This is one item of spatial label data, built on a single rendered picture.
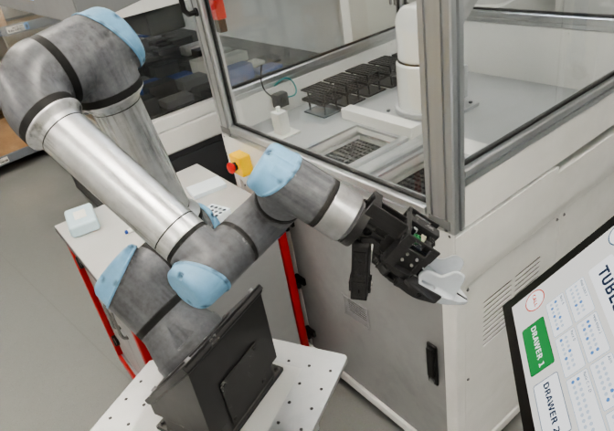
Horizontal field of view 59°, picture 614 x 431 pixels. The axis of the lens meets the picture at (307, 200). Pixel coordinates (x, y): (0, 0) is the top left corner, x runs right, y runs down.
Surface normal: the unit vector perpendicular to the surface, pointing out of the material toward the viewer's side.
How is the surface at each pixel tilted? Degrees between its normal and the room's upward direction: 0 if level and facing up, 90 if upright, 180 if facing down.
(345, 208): 56
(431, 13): 90
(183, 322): 29
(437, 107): 90
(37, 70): 50
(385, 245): 90
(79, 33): 46
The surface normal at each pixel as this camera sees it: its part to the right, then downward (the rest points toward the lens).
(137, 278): 0.39, -0.40
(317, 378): -0.15, -0.85
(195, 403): -0.49, 0.50
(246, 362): 0.86, 0.14
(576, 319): -0.84, -0.52
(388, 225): -0.18, 0.52
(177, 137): 0.62, 0.31
